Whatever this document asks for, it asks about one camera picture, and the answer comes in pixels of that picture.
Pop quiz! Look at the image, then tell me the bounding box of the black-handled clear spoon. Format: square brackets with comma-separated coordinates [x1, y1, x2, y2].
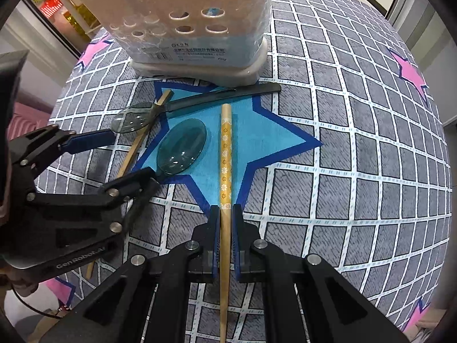
[156, 119, 208, 179]
[111, 82, 282, 134]

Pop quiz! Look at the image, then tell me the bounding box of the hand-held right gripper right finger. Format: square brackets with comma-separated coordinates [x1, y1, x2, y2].
[231, 203, 411, 343]

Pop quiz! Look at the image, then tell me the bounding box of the pink striped cloth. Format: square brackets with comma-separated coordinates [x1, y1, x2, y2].
[12, 102, 51, 129]

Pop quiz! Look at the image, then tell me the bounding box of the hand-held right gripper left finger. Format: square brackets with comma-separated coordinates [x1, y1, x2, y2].
[36, 205, 220, 343]

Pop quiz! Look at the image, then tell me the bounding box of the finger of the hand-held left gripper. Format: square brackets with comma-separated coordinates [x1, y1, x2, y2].
[24, 167, 162, 236]
[9, 124, 115, 180]

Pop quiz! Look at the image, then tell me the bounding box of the yellow oil bottle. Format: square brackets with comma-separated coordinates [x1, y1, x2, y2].
[62, 7, 97, 43]

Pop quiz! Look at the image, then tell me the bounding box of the black cable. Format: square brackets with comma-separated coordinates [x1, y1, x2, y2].
[11, 286, 65, 320]

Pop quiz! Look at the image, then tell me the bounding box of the grey sliding door frame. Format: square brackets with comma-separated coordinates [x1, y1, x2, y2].
[387, 0, 457, 79]

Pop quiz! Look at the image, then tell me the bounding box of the red labelled package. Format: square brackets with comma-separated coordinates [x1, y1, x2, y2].
[39, 0, 67, 17]

